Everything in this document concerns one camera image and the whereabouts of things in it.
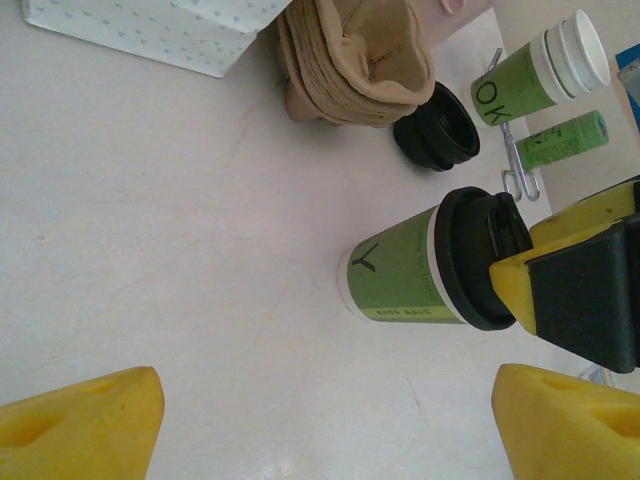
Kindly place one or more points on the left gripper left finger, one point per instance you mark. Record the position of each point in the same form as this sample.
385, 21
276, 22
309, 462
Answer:
75, 430

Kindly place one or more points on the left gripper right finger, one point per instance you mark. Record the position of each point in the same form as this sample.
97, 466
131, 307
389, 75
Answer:
570, 435

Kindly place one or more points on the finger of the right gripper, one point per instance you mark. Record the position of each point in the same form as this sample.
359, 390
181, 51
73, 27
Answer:
590, 215
585, 300

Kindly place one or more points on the black plastic cup lid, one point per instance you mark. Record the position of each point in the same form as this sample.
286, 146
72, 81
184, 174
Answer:
460, 260

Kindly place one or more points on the cartoon print paper bag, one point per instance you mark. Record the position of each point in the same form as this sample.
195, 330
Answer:
150, 30

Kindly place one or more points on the green cylindrical bottle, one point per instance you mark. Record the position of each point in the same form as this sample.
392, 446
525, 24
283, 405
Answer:
560, 140

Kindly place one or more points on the stack of black cup lids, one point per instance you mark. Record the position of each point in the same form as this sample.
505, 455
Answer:
440, 130

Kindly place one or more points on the pink metal bucket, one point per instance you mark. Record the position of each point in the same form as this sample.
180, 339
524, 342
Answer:
465, 25

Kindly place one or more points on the stack of pulp cup carriers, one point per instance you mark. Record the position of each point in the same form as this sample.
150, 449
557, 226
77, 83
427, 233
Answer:
340, 75

